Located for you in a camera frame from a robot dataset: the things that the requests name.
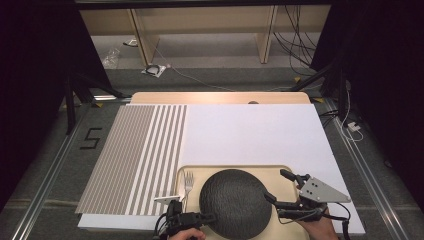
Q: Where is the white board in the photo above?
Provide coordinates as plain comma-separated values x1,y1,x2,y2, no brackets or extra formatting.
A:
77,102,367,236

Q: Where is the black round plate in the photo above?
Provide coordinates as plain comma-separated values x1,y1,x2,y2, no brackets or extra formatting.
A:
198,168,274,240

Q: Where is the floor outlet plate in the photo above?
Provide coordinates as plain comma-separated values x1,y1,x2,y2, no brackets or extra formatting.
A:
141,63,167,79

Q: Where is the light wooden desk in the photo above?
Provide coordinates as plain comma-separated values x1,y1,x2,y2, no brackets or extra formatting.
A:
79,4,332,66

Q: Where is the black metal stand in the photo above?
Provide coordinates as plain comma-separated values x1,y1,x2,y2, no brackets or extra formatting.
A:
64,71,133,135
287,55,350,123

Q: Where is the clear plastic bag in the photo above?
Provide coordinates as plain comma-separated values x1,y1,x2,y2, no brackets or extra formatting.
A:
101,47,121,70

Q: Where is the person's left hand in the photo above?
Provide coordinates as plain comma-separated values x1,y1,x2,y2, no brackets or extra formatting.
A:
167,227,207,240

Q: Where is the beige tray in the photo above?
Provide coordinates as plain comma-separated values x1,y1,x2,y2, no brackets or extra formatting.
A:
167,164,311,240

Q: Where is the person's right hand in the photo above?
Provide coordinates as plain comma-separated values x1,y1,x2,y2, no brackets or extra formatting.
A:
295,207,340,240

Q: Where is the bundle of black cables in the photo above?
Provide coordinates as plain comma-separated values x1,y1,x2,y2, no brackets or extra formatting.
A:
273,4,318,76

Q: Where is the aluminium floor rail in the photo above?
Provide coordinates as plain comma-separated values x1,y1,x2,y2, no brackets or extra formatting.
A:
321,97,410,240
11,99,98,240

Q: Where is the grey white striped placemat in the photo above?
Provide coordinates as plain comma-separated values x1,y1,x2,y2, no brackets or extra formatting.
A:
75,104,189,216

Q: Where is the silver fork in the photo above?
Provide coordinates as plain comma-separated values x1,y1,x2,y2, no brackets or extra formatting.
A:
181,170,195,212

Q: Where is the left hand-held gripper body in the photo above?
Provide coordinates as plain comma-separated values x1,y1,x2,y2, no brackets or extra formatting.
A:
153,195,203,238

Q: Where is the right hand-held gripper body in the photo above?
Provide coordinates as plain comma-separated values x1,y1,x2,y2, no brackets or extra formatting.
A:
275,176,352,222

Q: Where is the white power adapter with cable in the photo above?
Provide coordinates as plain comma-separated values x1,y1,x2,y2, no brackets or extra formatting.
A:
339,89,365,143

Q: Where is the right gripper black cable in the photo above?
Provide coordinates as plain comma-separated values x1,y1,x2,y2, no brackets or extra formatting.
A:
323,201,353,240

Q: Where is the black curtain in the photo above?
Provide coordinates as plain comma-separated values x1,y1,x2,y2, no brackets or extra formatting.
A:
0,0,113,212
309,0,424,202

